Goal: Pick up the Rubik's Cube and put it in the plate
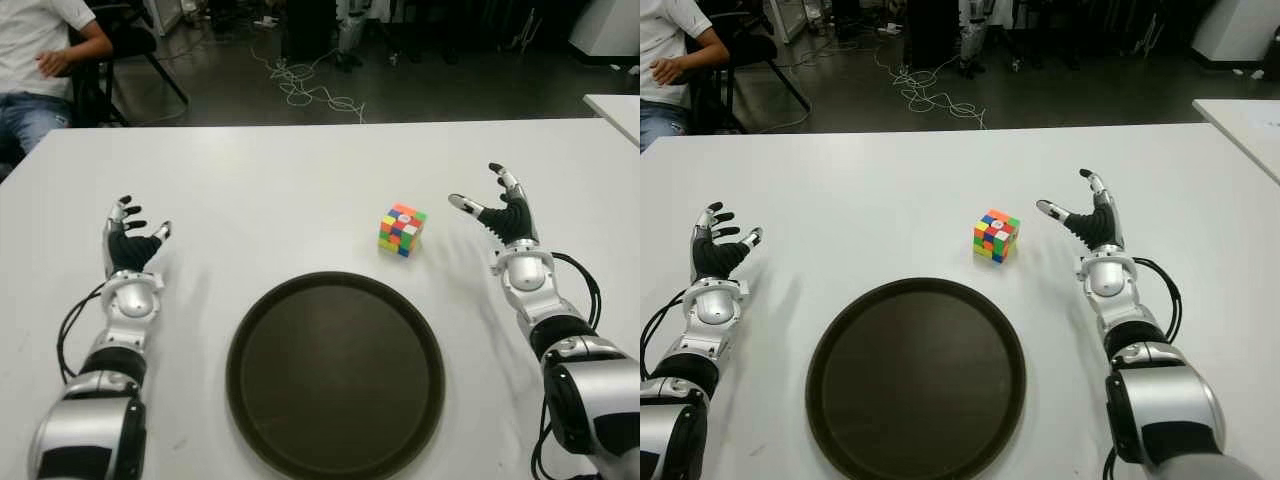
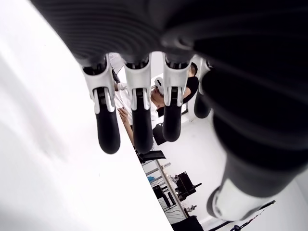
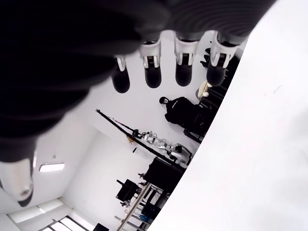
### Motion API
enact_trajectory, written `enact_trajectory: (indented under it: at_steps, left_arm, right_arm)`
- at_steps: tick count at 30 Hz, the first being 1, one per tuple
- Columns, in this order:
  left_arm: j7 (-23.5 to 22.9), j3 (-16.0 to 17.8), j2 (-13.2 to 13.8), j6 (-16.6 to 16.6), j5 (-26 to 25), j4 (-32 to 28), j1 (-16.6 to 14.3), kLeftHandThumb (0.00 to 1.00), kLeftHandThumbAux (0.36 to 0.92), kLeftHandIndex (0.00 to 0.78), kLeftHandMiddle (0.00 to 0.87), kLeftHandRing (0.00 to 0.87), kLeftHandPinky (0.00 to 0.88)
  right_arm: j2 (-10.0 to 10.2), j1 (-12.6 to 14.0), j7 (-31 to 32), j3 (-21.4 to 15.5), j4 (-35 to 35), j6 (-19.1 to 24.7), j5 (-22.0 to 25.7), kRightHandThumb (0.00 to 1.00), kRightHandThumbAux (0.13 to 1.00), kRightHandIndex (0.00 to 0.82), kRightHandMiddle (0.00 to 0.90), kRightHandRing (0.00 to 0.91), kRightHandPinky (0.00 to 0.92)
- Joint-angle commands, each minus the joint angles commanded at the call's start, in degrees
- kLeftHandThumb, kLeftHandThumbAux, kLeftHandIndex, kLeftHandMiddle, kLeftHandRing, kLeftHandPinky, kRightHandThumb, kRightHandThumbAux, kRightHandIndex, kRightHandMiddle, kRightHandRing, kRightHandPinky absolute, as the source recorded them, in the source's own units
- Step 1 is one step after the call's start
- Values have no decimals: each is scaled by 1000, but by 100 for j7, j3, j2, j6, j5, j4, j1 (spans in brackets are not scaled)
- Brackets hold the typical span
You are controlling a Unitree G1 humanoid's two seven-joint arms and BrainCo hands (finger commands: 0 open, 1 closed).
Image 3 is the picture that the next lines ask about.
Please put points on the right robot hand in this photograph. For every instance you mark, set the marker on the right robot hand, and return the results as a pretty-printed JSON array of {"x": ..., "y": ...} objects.
[{"x": 60, "y": 48}]

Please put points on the long black pole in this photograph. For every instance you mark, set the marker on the long black pole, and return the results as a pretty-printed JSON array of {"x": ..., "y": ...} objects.
[{"x": 120, "y": 127}]

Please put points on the ceiling light panel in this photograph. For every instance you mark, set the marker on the ceiling light panel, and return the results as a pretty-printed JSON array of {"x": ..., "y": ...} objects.
[{"x": 51, "y": 167}]

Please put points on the person in black clothes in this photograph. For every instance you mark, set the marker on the person in black clothes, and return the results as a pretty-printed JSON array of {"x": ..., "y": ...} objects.
[{"x": 178, "y": 110}]

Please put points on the cream plush item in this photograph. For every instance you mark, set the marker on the cream plush item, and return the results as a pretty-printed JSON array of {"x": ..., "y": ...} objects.
[{"x": 204, "y": 88}]

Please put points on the silver humanoid robot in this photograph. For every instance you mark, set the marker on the silver humanoid robot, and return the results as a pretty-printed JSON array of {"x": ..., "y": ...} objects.
[{"x": 178, "y": 151}]

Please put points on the black cabinet box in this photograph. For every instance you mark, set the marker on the black cabinet box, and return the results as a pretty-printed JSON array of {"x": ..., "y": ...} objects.
[{"x": 163, "y": 173}]

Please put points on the metal shelf rack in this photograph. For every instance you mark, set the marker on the metal shelf rack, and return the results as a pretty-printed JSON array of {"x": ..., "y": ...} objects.
[{"x": 142, "y": 202}]

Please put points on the black framed window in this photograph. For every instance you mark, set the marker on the black framed window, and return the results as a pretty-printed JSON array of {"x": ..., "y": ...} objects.
[{"x": 60, "y": 223}]

